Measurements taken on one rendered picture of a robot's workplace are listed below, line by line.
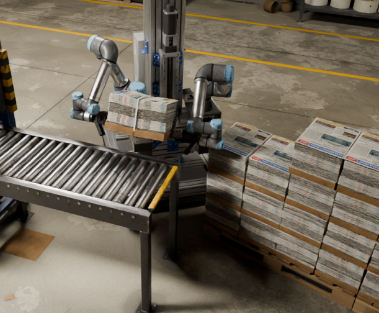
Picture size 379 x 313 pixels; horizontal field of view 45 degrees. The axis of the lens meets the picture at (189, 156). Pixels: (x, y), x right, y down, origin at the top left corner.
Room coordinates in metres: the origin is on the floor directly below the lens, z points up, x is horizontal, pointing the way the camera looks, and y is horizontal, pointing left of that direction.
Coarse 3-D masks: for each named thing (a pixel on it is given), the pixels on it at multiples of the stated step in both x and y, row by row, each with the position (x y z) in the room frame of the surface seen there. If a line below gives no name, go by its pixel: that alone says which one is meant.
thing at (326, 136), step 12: (324, 120) 2.55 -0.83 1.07; (312, 132) 2.40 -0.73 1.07; (324, 132) 2.40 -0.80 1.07; (336, 132) 2.41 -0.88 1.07; (348, 132) 2.42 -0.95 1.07; (312, 144) 2.26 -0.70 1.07; (324, 144) 2.27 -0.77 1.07; (336, 144) 2.28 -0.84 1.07; (348, 144) 2.28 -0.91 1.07; (336, 156) 2.15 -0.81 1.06
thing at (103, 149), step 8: (0, 128) 2.70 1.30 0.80; (8, 128) 2.71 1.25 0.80; (16, 128) 2.71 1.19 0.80; (24, 136) 2.65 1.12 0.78; (32, 136) 2.63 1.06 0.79; (40, 136) 2.62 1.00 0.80; (48, 136) 2.63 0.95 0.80; (56, 136) 2.63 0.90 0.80; (80, 144) 2.55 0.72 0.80; (88, 144) 2.55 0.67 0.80; (104, 152) 2.49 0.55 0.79; (112, 152) 2.47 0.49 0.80; (120, 152) 2.48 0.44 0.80; (128, 152) 2.48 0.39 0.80; (152, 160) 2.40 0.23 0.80; (160, 160) 2.41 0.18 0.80; (168, 160) 2.41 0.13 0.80; (176, 176) 2.35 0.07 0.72
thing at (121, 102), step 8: (112, 96) 2.50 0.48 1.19; (120, 96) 2.49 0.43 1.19; (128, 96) 2.50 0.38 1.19; (136, 96) 2.58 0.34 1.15; (112, 104) 2.49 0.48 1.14; (120, 104) 2.47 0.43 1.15; (128, 104) 2.46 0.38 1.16; (112, 112) 2.47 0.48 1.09; (120, 112) 2.46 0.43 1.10; (128, 112) 2.45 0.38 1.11; (112, 120) 2.45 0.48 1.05; (120, 120) 2.44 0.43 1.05; (128, 120) 2.43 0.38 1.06
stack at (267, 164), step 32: (256, 128) 2.83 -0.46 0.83; (224, 160) 2.54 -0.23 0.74; (256, 160) 2.42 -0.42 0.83; (288, 160) 2.44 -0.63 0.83; (224, 192) 2.53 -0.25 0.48; (256, 192) 2.40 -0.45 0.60; (288, 192) 2.29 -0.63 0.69; (320, 192) 2.19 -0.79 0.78; (224, 224) 2.52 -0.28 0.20; (256, 224) 2.38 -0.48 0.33; (288, 224) 2.27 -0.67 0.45; (320, 224) 2.15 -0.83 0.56; (352, 224) 2.06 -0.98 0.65; (256, 256) 2.39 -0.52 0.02; (288, 256) 2.24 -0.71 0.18; (320, 256) 2.13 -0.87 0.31; (352, 256) 2.03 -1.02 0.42
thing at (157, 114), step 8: (144, 104) 2.45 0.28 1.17; (152, 104) 2.43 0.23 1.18; (160, 104) 2.43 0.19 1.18; (168, 104) 2.45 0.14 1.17; (176, 104) 2.61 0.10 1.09; (144, 112) 2.43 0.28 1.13; (152, 112) 2.42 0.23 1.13; (160, 112) 2.41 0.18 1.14; (168, 112) 2.44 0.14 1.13; (176, 112) 2.60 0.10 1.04; (144, 120) 2.42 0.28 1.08; (152, 120) 2.40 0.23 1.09; (160, 120) 2.39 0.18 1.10; (168, 120) 2.44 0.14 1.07; (176, 120) 2.60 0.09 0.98; (144, 128) 2.40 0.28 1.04; (152, 128) 2.39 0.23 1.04; (160, 128) 2.38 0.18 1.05; (168, 128) 2.43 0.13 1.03
